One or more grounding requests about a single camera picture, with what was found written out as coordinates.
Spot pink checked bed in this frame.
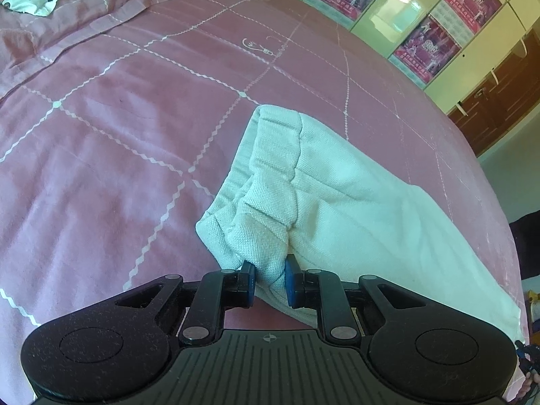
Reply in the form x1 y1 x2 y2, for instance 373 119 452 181
0 0 530 405

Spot cream corner shelf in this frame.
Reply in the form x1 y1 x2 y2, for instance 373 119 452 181
453 34 530 118

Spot pink quilt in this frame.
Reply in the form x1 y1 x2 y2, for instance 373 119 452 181
0 0 279 99

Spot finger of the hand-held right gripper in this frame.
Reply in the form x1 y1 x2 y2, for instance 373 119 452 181
515 340 540 382

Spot black chair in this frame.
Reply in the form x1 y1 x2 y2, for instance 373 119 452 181
508 214 540 280

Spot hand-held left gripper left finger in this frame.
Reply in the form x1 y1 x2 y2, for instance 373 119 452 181
114 261 257 347

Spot white pants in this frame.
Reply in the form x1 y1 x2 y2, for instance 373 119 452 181
195 104 529 344

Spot cream wardrobe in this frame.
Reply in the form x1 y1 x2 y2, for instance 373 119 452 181
257 0 540 115

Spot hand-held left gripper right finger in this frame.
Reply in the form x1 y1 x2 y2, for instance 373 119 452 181
285 254 427 343

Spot brown wooden door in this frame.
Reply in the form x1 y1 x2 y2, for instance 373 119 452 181
447 38 540 158

